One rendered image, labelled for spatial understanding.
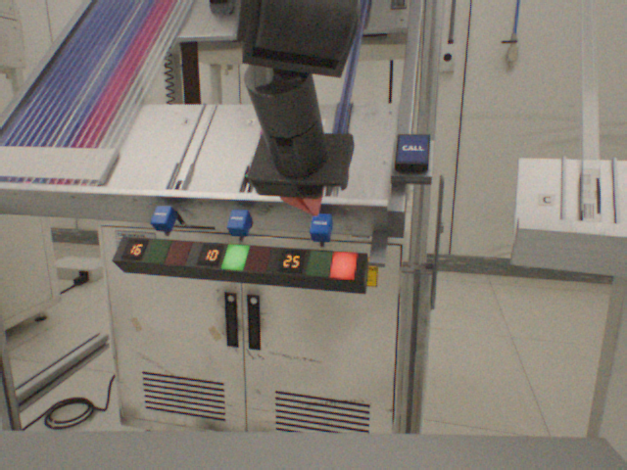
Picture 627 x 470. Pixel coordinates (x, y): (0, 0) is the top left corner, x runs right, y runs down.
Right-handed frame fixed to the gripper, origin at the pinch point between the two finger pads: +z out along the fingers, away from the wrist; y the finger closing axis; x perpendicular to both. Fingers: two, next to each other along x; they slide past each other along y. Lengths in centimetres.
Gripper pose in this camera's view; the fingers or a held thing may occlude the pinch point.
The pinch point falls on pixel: (314, 208)
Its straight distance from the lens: 54.2
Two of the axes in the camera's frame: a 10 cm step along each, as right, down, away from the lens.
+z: 1.7, 5.3, 8.3
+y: -9.7, -0.7, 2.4
